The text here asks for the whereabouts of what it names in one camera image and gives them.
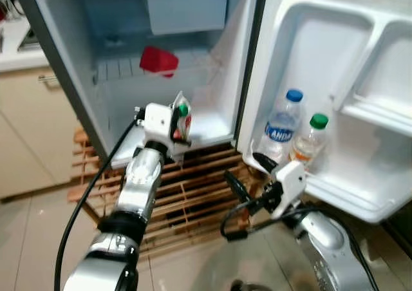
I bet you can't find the metal cabinet handle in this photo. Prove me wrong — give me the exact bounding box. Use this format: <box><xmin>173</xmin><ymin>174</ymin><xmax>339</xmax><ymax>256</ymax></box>
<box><xmin>37</xmin><ymin>73</ymin><xmax>63</xmax><ymax>87</ymax></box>

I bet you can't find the beige kitchen base cabinet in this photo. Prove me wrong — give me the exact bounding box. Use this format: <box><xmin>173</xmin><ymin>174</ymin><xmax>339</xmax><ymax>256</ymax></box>
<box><xmin>0</xmin><ymin>14</ymin><xmax>86</xmax><ymax>200</ymax></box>

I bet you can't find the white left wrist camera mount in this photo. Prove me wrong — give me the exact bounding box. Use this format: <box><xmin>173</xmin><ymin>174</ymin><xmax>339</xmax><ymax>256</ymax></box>
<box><xmin>142</xmin><ymin>102</ymin><xmax>175</xmax><ymax>145</ymax></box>

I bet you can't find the green cap drink bottle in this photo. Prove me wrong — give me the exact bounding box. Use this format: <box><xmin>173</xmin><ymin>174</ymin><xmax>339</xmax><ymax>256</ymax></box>
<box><xmin>290</xmin><ymin>112</ymin><xmax>330</xmax><ymax>171</ymax></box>

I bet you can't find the dark steel mini fridge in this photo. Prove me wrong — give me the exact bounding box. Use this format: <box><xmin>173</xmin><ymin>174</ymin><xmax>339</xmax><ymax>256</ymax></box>
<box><xmin>12</xmin><ymin>0</ymin><xmax>259</xmax><ymax>171</ymax></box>

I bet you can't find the green cap spout pouch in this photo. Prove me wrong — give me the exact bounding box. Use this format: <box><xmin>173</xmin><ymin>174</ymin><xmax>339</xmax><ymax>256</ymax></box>
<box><xmin>170</xmin><ymin>91</ymin><xmax>193</xmax><ymax>145</ymax></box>

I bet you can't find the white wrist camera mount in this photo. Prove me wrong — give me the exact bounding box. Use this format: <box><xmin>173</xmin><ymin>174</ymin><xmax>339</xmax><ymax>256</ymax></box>
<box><xmin>270</xmin><ymin>160</ymin><xmax>307</xmax><ymax>219</ymax></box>
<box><xmin>142</xmin><ymin>102</ymin><xmax>175</xmax><ymax>145</ymax></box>

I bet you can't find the wooden slatted rack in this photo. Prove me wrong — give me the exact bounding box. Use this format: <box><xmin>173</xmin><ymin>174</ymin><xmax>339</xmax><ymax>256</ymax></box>
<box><xmin>67</xmin><ymin>126</ymin><xmax>274</xmax><ymax>261</ymax></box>

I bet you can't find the blue cap water bottle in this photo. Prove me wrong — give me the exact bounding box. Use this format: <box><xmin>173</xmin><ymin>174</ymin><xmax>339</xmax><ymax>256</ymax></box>
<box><xmin>263</xmin><ymin>88</ymin><xmax>305</xmax><ymax>167</ymax></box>

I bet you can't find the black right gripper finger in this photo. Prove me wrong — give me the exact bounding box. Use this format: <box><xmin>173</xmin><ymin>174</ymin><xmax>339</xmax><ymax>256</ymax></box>
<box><xmin>223</xmin><ymin>169</ymin><xmax>252</xmax><ymax>203</ymax></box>
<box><xmin>252</xmin><ymin>151</ymin><xmax>279</xmax><ymax>174</ymax></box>

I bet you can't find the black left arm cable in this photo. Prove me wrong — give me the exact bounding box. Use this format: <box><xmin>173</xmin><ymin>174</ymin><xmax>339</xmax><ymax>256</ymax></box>
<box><xmin>54</xmin><ymin>107</ymin><xmax>146</xmax><ymax>291</ymax></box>

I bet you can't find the translucent freezer compartment flap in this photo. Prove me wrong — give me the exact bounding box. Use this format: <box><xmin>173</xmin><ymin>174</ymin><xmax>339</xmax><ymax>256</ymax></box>
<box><xmin>144</xmin><ymin>0</ymin><xmax>230</xmax><ymax>36</ymax></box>

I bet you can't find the red plastic cup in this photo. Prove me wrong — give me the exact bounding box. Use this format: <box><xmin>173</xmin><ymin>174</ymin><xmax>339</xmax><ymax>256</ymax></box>
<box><xmin>139</xmin><ymin>44</ymin><xmax>180</xmax><ymax>79</ymax></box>

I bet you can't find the white wire fridge shelf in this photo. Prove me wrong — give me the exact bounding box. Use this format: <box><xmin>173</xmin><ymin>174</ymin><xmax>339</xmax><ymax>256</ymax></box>
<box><xmin>92</xmin><ymin>52</ymin><xmax>221</xmax><ymax>87</ymax></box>

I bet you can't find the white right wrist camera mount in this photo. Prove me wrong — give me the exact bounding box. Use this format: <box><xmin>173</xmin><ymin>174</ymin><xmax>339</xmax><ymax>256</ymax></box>
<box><xmin>270</xmin><ymin>160</ymin><xmax>307</xmax><ymax>219</ymax></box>

